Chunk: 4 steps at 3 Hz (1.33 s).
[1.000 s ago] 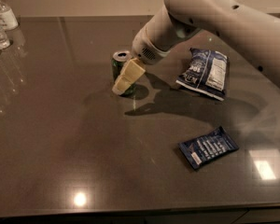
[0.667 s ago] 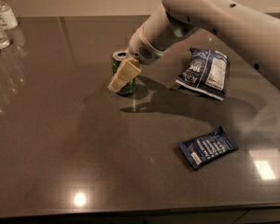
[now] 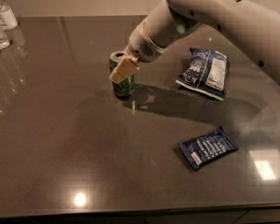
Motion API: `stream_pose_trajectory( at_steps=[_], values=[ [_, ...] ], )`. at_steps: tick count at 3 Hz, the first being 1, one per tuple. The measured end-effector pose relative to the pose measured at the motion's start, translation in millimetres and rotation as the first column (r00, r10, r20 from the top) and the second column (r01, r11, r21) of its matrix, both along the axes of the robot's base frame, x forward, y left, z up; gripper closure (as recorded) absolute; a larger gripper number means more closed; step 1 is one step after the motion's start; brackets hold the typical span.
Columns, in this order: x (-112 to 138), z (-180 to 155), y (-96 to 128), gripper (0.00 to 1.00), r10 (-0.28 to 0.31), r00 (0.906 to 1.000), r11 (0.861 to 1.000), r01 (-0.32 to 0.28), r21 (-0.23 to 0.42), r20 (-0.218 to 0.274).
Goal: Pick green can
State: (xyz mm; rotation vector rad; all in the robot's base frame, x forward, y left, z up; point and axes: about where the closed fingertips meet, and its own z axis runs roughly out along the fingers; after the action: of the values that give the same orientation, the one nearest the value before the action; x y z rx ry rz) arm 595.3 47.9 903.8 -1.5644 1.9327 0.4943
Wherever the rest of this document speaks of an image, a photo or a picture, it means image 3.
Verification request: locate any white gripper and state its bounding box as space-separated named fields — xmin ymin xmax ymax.
xmin=109 ymin=20 xmax=167 ymax=84

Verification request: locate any green soda can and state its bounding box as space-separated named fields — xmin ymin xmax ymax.
xmin=109 ymin=50 xmax=134 ymax=98

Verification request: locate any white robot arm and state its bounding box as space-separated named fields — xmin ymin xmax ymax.
xmin=110 ymin=0 xmax=280 ymax=86

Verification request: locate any blue white chip bag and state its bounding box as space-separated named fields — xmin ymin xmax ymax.
xmin=175 ymin=48 xmax=229 ymax=101

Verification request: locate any dark blue snack packet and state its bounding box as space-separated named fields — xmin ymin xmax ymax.
xmin=178 ymin=126 xmax=239 ymax=171

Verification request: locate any white pump sanitizer bottle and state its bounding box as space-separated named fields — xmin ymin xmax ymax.
xmin=0 ymin=0 xmax=19 ymax=31

